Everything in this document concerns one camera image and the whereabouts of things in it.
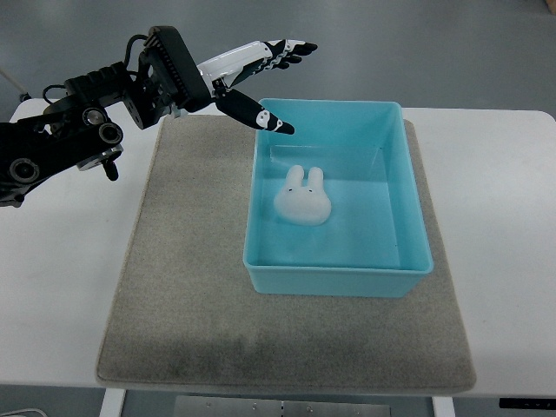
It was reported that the black white robotic left hand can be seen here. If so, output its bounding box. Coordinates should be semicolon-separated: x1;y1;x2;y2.
126;26;317;135

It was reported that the white bunny toy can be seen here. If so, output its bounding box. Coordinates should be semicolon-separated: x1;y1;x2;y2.
274;165;332;226

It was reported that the metal table base plate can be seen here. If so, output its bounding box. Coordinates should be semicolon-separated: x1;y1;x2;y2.
173;395;392;417

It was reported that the white table leg right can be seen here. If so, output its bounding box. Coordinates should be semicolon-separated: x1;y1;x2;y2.
432;396;456;417

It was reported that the white table leg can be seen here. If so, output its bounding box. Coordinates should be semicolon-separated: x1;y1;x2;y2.
99;388;127;417
432;396;456;417

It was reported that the grey felt mat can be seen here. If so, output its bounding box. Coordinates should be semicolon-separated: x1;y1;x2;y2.
96;116;476;394

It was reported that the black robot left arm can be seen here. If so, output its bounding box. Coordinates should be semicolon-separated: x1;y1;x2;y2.
1;35;147;208

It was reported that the white table leg left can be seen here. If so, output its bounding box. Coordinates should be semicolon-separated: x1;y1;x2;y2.
99;388;127;417

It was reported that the black table control panel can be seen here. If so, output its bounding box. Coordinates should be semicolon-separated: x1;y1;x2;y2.
499;398;556;410

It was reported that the blue plastic box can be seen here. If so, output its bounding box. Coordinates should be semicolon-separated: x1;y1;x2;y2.
243;98;434;298

